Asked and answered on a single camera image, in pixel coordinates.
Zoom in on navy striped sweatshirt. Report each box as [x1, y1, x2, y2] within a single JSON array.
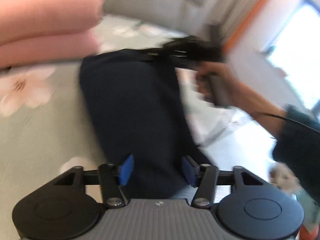
[[79, 49, 208, 199]]

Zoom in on person's right forearm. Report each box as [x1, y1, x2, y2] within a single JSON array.
[[240, 80, 288, 140]]

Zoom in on person's right hand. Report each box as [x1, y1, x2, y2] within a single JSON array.
[[196, 61, 246, 109]]

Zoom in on grey padded headboard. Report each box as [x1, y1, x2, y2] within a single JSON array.
[[104, 0, 218, 35]]

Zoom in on beige curtain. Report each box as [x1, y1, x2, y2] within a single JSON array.
[[213, 0, 267, 48]]

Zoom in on folded pink quilt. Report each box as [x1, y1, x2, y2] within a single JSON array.
[[1, 0, 104, 68]]

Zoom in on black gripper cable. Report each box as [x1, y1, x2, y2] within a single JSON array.
[[252, 112, 320, 133]]

